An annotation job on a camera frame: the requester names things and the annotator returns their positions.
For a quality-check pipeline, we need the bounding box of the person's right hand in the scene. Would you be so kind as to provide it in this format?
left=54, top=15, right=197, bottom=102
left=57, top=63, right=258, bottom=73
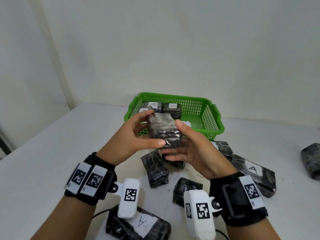
left=165, top=119, right=238, bottom=180

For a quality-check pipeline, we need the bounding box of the person's left hand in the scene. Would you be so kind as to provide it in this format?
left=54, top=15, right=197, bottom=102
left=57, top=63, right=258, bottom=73
left=96, top=110, right=167, bottom=167

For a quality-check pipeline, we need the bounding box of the green plastic basket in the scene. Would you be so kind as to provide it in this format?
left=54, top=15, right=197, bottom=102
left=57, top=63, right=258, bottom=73
left=124, top=92, right=225, bottom=142

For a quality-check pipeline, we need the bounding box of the large black packet labelled B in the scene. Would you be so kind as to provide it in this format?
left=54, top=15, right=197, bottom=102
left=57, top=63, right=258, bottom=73
left=301, top=143, right=320, bottom=181

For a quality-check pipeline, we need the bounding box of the person's right forearm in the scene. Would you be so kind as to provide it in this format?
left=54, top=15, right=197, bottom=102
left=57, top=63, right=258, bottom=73
left=226, top=217, right=282, bottom=240

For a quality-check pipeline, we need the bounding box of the black wristband with marker tags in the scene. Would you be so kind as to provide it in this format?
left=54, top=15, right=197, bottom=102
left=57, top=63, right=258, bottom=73
left=64, top=152, right=117, bottom=206
left=209, top=171, right=268, bottom=227

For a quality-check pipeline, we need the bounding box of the black cable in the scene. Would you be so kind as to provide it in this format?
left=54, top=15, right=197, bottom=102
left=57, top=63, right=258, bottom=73
left=92, top=208, right=110, bottom=219
left=215, top=228, right=229, bottom=240

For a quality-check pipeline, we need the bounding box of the dark wooden frame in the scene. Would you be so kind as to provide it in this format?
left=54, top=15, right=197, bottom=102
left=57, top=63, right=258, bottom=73
left=0, top=130, right=13, bottom=155

